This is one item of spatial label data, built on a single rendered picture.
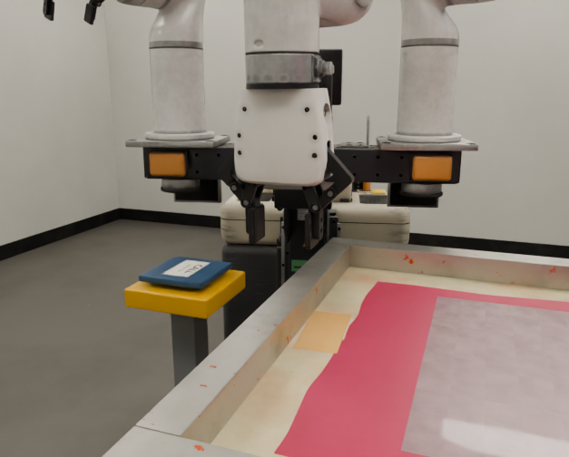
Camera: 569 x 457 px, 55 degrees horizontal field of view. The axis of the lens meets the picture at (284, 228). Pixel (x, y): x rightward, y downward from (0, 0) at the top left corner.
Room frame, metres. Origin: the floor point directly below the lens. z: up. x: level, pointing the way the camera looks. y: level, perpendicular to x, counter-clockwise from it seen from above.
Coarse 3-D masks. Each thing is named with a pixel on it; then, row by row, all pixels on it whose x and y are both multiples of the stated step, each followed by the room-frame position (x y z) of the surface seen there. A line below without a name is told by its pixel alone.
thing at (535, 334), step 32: (384, 288) 0.71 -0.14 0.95; (416, 288) 0.71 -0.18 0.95; (384, 320) 0.60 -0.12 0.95; (416, 320) 0.60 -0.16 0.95; (448, 320) 0.60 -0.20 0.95; (480, 320) 0.60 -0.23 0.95; (512, 320) 0.60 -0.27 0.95; (544, 320) 0.60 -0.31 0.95; (448, 352) 0.52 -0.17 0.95; (480, 352) 0.52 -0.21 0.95; (512, 352) 0.52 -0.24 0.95; (544, 352) 0.52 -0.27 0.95
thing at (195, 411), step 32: (320, 256) 0.75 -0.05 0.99; (352, 256) 0.80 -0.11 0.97; (384, 256) 0.79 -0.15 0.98; (416, 256) 0.77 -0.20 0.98; (448, 256) 0.75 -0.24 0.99; (480, 256) 0.75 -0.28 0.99; (512, 256) 0.75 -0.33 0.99; (288, 288) 0.61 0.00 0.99; (320, 288) 0.65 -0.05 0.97; (256, 320) 0.52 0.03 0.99; (288, 320) 0.54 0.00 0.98; (224, 352) 0.45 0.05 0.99; (256, 352) 0.45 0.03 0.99; (192, 384) 0.39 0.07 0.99; (224, 384) 0.39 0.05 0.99; (256, 384) 0.45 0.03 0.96; (160, 416) 0.35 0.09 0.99; (192, 416) 0.35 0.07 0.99; (224, 416) 0.39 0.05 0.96; (128, 448) 0.31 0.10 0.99; (160, 448) 0.31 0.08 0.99; (192, 448) 0.31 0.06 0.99; (224, 448) 0.31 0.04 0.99
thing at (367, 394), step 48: (336, 384) 0.45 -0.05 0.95; (384, 384) 0.45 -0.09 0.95; (432, 384) 0.45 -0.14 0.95; (480, 384) 0.45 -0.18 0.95; (528, 384) 0.45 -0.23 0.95; (288, 432) 0.38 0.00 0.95; (336, 432) 0.38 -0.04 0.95; (384, 432) 0.38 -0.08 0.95; (432, 432) 0.38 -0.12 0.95; (480, 432) 0.38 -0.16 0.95; (528, 432) 0.38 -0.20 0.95
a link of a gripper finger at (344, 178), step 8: (328, 152) 0.55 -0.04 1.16; (328, 160) 0.55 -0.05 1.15; (336, 160) 0.55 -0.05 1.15; (328, 168) 0.55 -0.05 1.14; (336, 168) 0.55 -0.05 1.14; (344, 168) 0.55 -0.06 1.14; (336, 176) 0.55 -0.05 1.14; (344, 176) 0.55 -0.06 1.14; (352, 176) 0.55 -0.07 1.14; (336, 184) 0.55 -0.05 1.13; (344, 184) 0.55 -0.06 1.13
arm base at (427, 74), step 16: (416, 48) 0.93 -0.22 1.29; (432, 48) 0.92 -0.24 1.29; (448, 48) 0.92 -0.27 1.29; (400, 64) 0.96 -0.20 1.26; (416, 64) 0.93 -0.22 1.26; (432, 64) 0.92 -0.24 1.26; (448, 64) 0.92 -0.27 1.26; (400, 80) 0.96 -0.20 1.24; (416, 80) 0.93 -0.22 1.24; (432, 80) 0.92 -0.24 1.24; (448, 80) 0.92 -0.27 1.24; (400, 96) 0.95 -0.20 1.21; (416, 96) 0.93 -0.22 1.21; (432, 96) 0.92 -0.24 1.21; (448, 96) 0.93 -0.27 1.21; (400, 112) 0.95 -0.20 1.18; (416, 112) 0.92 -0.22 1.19; (432, 112) 0.92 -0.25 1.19; (448, 112) 0.93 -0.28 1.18; (400, 128) 0.95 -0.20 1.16; (416, 128) 0.92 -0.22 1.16; (432, 128) 0.92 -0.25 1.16; (448, 128) 0.93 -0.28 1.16
